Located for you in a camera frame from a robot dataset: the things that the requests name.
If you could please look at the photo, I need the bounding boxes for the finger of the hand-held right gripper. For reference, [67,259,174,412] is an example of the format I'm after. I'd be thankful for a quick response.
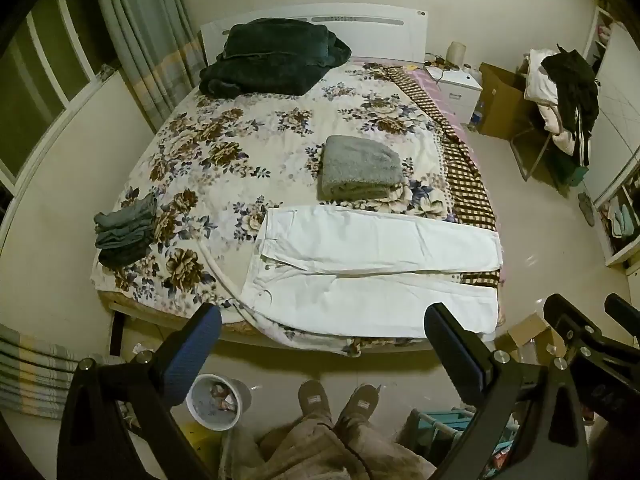
[604,292,640,333]
[543,293,603,358]

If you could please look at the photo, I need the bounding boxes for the white wardrobe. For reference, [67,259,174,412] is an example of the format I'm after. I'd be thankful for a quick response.
[582,5,640,268]

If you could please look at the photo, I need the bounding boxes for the person's right forearm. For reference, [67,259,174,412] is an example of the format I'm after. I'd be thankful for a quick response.
[582,417,640,480]

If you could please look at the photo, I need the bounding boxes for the striped grey curtain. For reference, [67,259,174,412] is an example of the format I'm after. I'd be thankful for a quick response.
[90,0,208,132]
[0,324,101,418]

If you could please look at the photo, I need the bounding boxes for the folded dark green blanket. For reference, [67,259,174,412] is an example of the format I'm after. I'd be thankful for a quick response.
[199,17,352,97]

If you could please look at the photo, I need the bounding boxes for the person's right slipper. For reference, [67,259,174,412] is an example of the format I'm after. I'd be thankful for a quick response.
[334,384,381,431]

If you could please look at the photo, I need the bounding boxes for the white bed headboard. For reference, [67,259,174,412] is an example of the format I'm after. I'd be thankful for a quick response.
[200,4,430,68]

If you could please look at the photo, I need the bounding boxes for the metal chair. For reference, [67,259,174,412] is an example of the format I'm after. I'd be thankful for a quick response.
[510,122,568,184]

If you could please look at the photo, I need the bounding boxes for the small cardboard box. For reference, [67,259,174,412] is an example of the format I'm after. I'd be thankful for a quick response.
[506,312,568,362]

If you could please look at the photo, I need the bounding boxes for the white clothes pile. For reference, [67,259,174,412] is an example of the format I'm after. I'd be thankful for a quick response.
[523,49,581,157]

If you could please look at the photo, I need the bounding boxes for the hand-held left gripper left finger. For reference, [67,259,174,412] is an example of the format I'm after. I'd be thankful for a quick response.
[57,302,223,480]

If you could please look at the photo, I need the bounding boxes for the white nightstand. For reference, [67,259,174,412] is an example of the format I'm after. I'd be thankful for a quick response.
[425,66,484,126]

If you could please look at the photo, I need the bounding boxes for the white trash bin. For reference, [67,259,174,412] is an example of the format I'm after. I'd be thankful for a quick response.
[186,374,252,431]

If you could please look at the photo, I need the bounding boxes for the large cardboard box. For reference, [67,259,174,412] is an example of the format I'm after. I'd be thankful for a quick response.
[477,62,546,138]

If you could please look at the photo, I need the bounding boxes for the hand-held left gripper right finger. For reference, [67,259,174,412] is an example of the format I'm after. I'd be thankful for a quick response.
[424,302,588,480]

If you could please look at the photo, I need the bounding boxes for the person's left slipper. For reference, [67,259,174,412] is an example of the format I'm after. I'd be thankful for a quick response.
[298,380,334,424]

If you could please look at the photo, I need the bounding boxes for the person's legs and shoes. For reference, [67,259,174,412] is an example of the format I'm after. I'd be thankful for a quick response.
[220,414,437,480]

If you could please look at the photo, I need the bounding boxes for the teal rack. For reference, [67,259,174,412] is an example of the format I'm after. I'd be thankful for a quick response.
[409,406,521,480]

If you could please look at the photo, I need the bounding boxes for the black garment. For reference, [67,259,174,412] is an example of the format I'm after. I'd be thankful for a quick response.
[541,46,601,168]

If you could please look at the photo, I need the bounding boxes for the folded grey towel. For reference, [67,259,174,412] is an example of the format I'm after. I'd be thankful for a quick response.
[318,135,404,201]

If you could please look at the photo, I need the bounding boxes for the pink bedsheet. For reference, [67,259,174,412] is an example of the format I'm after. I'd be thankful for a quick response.
[407,66,473,146]

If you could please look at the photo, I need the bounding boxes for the window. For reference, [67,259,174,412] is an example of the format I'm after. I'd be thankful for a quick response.
[0,0,126,201]

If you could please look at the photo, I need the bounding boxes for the white pants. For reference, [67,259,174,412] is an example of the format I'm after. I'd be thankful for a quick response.
[239,204,502,339]

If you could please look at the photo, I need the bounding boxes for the person's slipper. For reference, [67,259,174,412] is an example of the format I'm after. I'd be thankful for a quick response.
[334,384,381,431]
[298,380,334,424]

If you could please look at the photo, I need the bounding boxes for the folded grey jeans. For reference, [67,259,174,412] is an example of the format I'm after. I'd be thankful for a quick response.
[93,195,160,267]

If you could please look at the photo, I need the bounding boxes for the grey slipper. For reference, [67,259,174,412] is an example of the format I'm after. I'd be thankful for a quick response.
[578,192,596,228]

